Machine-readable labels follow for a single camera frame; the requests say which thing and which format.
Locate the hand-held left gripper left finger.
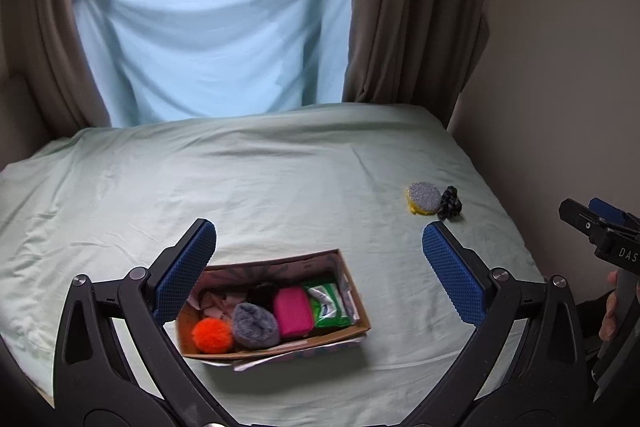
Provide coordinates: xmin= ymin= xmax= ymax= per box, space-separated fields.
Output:
xmin=52 ymin=218 xmax=226 ymax=427

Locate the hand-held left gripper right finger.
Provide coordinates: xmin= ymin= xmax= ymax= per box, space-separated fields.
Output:
xmin=415 ymin=221 xmax=587 ymax=427

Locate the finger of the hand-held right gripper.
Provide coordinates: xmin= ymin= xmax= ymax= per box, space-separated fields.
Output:
xmin=558 ymin=199 xmax=603 ymax=235
xmin=588 ymin=198 xmax=627 ymax=224

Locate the pink patterned sock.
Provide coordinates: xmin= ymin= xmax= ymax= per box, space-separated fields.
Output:
xmin=197 ymin=289 xmax=251 ymax=320

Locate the orange pom-pom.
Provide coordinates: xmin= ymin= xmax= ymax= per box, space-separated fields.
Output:
xmin=192 ymin=318 xmax=234 ymax=354

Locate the patterned cardboard box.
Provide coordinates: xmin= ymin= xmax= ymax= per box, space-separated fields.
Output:
xmin=176 ymin=248 xmax=372 ymax=370

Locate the black fuzzy scrunchie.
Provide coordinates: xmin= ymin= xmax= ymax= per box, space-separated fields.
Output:
xmin=248 ymin=283 xmax=278 ymax=308

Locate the grey sock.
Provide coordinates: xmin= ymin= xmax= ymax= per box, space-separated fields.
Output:
xmin=231 ymin=303 xmax=281 ymax=350

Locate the pink sponge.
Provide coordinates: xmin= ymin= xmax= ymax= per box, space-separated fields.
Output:
xmin=272 ymin=287 xmax=316 ymax=339

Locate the green tissue packet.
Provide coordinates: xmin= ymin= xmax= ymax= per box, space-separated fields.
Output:
xmin=302 ymin=281 xmax=357 ymax=328

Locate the person's right hand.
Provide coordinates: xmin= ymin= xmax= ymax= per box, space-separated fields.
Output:
xmin=598 ymin=271 xmax=622 ymax=343

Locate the black braided scrunchie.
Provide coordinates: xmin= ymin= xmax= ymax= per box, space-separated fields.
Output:
xmin=437 ymin=186 xmax=463 ymax=222

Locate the yellow grey scouring sponge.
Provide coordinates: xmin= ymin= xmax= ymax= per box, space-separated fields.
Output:
xmin=406 ymin=182 xmax=443 ymax=217

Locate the bed with pale green sheet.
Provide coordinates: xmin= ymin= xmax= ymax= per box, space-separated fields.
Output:
xmin=0 ymin=103 xmax=546 ymax=427

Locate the light blue hanging sheet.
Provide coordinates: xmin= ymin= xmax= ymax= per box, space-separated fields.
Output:
xmin=70 ymin=0 xmax=355 ymax=128

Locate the beige curtain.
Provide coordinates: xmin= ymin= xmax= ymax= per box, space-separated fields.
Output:
xmin=0 ymin=0 xmax=113 ymax=142
xmin=341 ymin=0 xmax=492 ymax=130

